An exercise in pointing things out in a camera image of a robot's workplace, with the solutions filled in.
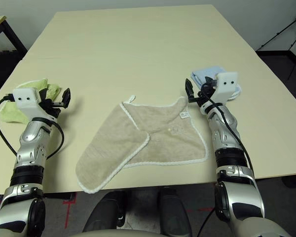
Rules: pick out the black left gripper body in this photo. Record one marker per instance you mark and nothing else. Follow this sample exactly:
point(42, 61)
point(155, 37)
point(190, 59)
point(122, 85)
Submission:
point(49, 107)

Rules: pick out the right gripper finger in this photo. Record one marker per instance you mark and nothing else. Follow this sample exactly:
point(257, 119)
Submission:
point(190, 89)

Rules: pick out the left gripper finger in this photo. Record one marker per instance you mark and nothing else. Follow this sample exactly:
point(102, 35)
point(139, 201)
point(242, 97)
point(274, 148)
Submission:
point(66, 97)
point(44, 94)

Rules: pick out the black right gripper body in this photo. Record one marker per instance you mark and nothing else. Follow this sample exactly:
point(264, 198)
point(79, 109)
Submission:
point(204, 97)

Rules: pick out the beige towel white trim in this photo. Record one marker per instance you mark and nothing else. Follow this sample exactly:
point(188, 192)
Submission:
point(150, 148)

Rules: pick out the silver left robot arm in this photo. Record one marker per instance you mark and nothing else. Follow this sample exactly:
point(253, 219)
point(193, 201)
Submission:
point(30, 138)

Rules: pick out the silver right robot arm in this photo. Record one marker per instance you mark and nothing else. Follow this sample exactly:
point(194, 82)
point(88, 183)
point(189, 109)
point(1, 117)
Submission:
point(224, 128)

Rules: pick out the folded light blue towel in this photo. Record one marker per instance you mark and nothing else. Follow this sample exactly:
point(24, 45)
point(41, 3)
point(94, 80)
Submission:
point(202, 72)

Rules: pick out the light green towel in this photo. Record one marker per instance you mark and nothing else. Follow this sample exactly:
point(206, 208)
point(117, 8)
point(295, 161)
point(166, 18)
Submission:
point(12, 113)

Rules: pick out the black framed side table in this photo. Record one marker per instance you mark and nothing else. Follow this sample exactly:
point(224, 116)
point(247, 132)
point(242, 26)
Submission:
point(14, 37)

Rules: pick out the black tripod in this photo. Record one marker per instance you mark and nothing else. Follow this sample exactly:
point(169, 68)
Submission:
point(278, 32)

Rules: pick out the grey robot left leg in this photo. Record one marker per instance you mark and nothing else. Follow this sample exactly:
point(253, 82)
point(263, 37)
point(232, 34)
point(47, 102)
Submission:
point(103, 212)

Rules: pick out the grey robot leg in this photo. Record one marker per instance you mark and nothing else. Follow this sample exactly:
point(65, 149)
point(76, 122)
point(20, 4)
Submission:
point(103, 212)
point(175, 212)

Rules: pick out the grey robot right leg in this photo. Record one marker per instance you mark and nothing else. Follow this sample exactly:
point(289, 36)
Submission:
point(175, 212)

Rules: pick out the beige robot torso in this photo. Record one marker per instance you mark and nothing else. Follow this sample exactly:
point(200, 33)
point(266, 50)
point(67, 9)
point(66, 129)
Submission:
point(113, 234)

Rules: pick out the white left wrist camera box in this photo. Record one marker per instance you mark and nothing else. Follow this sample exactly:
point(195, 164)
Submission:
point(27, 98)

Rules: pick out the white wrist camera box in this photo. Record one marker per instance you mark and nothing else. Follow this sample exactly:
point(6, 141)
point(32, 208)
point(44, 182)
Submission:
point(227, 84)
point(27, 98)

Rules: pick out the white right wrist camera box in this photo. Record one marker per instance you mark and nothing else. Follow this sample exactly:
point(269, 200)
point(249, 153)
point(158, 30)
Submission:
point(227, 84)

